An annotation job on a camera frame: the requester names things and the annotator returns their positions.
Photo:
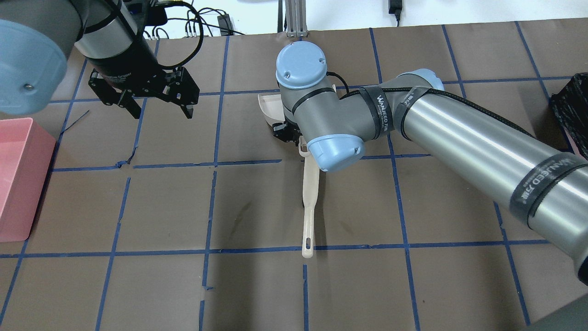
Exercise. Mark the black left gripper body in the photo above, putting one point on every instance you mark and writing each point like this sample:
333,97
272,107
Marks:
123,62

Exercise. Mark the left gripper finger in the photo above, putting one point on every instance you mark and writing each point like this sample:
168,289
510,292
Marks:
128,102
187,109

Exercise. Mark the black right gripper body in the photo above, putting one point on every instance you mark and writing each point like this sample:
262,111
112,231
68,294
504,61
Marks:
283,132

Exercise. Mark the beige plastic dustpan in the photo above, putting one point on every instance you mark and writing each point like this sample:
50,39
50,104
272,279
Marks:
272,109

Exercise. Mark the beige hand brush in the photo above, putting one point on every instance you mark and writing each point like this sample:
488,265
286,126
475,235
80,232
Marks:
311,173

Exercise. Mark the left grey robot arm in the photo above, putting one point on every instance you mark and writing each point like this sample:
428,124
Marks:
37,37

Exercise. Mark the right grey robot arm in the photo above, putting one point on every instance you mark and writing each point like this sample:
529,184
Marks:
542,187

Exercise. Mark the pink plastic bin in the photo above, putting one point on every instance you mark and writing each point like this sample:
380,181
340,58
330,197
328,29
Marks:
26,150

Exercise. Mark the black trash bin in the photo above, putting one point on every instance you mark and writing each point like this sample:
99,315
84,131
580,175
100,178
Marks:
570,106

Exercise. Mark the black power adapter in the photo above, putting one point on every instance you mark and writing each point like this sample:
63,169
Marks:
225,24

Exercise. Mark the aluminium frame post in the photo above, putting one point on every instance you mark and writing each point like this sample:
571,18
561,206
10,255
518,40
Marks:
292,18

